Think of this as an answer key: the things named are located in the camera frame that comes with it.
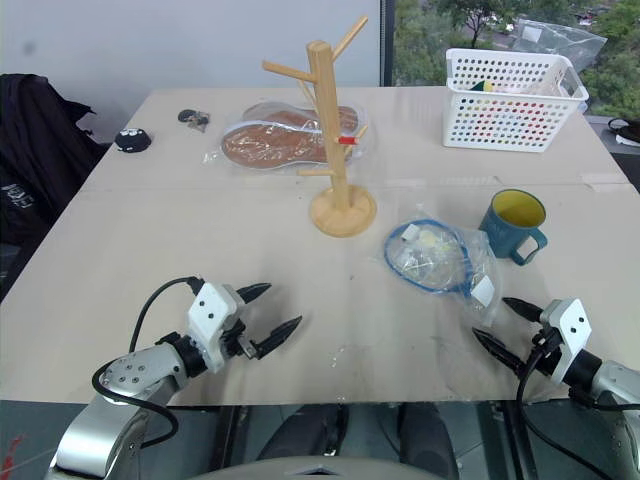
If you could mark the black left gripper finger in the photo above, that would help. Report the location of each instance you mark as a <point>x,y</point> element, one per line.
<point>280,334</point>
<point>254,292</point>

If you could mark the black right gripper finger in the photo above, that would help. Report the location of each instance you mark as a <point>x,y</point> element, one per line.
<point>522,307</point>
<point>497,350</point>

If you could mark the white perforated plastic basket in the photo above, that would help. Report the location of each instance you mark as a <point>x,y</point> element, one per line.
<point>510,107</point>

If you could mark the blue mug yellow inside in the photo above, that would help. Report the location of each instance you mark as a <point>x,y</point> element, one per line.
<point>512,225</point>

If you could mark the black round pouch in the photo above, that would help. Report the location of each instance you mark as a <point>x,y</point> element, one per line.
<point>132,140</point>

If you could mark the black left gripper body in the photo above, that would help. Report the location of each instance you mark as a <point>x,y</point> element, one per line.
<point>235,340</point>

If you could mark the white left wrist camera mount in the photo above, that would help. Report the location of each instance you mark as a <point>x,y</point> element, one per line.
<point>212,315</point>

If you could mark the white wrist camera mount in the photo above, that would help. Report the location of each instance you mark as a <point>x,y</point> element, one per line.
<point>212,315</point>
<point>570,330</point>

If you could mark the small dark key bundle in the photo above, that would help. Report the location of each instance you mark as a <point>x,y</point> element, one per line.
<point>192,119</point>

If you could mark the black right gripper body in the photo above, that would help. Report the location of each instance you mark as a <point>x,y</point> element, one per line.
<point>548,345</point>

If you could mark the yellow green sponge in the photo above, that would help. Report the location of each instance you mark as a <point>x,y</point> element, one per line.
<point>484,87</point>

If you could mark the wooden mug tree stand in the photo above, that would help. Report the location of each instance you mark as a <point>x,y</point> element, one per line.
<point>336,150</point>

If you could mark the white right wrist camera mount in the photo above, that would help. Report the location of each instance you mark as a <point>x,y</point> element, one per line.
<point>570,330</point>

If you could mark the clear plastic bag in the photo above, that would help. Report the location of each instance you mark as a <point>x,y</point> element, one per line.
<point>557,40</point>

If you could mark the red marker tape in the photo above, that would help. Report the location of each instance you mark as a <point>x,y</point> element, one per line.
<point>347,140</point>

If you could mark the bagged brown insoles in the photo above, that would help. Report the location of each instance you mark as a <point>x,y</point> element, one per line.
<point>290,135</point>

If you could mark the black object with white base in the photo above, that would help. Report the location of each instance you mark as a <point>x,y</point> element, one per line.
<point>625,131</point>

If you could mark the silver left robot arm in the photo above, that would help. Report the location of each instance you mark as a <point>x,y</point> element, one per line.
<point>125,395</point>

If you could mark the black jacket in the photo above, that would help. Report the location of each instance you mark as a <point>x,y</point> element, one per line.
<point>35,155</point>

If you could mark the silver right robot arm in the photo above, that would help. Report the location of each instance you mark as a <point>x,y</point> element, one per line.
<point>607,400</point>

